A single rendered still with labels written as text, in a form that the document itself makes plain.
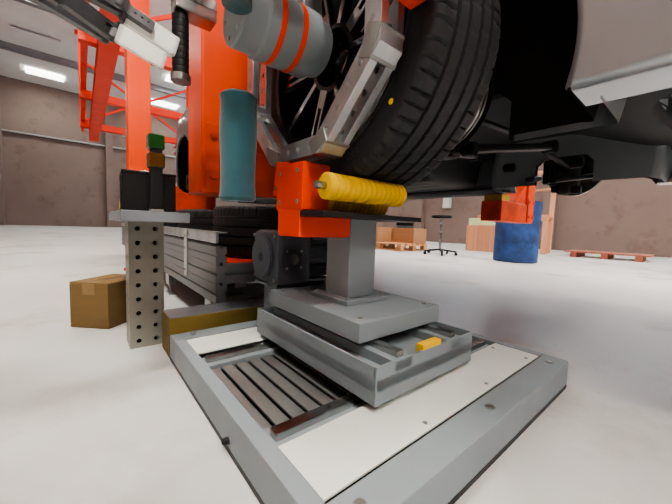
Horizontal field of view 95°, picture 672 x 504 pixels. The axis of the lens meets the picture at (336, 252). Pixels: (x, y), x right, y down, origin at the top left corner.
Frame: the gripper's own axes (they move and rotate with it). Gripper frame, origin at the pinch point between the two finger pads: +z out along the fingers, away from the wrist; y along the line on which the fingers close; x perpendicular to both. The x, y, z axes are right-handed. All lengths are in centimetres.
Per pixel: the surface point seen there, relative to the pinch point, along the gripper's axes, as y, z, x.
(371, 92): -17.7, 32.4, -6.8
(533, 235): 61, 487, -103
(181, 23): 20.8, 6.5, -19.2
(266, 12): -1.4, 15.6, -18.1
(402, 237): 309, 532, -100
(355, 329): -15, 46, 39
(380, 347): -19, 50, 41
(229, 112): 14.0, 19.5, -3.3
